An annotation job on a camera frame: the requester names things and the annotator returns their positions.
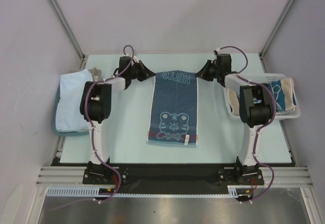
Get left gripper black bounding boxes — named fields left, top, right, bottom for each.
left=128, top=60, right=155, bottom=82

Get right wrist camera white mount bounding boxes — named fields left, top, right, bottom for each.
left=214, top=48, right=222, bottom=54

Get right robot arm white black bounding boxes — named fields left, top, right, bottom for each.
left=196, top=52, right=276, bottom=184

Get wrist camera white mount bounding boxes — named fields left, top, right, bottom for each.
left=133, top=56, right=139, bottom=63
left=214, top=48, right=222, bottom=54

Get light blue folded towel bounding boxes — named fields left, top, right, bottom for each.
left=55, top=69, right=93, bottom=133

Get grey pink folded towel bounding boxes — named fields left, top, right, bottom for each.
left=89, top=67, right=103, bottom=82

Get white plastic mesh basket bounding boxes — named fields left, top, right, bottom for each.
left=223, top=73, right=301, bottom=120

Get right corner aluminium post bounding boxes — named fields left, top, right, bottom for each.
left=259, top=0, right=297, bottom=59

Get aluminium extrusion rail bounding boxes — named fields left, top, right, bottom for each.
left=36, top=166, right=313, bottom=188

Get teal beige Doraemon towel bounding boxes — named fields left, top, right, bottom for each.
left=224, top=78, right=298, bottom=116

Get corner aluminium post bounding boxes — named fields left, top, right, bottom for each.
left=259, top=0, right=297, bottom=59
left=47, top=0, right=85, bottom=61

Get dark blue towel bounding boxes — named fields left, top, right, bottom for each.
left=147, top=70, right=198, bottom=146

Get white slotted cable duct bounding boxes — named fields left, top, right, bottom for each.
left=46, top=185, right=254, bottom=198

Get translucent teal tray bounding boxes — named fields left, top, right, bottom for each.
left=51, top=86, right=89, bottom=137

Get left corner aluminium post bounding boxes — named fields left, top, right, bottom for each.
left=47, top=0, right=85, bottom=61

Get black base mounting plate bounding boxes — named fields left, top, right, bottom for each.
left=50, top=155, right=297, bottom=196

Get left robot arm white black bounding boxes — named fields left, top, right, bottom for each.
left=80, top=55, right=155, bottom=184

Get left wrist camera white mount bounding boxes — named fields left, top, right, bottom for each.
left=133, top=56, right=139, bottom=63

